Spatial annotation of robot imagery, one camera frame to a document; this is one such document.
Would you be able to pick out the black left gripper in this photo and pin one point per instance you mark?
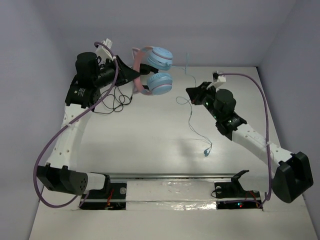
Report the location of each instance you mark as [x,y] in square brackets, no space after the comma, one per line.
[120,72]

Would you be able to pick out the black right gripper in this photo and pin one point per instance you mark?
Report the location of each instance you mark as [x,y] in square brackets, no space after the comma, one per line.
[200,91]

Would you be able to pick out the pink blue cat-ear headphones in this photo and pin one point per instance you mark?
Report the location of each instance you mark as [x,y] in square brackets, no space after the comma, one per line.
[159,61]

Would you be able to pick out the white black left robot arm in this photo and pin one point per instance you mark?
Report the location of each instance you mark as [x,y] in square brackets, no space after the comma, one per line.
[60,173]

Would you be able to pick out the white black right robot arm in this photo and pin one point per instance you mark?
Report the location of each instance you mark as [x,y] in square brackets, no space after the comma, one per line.
[289,174]

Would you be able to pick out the black headphones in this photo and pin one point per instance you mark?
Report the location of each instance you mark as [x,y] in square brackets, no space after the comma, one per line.
[146,69]

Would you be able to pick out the silver foil tape strip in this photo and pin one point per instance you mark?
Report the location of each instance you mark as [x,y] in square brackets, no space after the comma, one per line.
[170,195]

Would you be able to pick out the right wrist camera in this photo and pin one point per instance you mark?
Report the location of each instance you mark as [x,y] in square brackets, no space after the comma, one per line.
[218,80]

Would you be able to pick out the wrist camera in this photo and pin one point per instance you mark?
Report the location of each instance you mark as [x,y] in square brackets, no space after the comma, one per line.
[101,50]
[218,80]

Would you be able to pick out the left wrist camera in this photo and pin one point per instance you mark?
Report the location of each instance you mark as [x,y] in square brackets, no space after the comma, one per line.
[101,50]

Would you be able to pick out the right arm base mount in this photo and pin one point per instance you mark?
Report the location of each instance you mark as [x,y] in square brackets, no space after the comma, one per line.
[230,195]

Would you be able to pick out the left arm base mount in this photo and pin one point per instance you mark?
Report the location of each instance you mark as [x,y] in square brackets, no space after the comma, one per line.
[111,197]

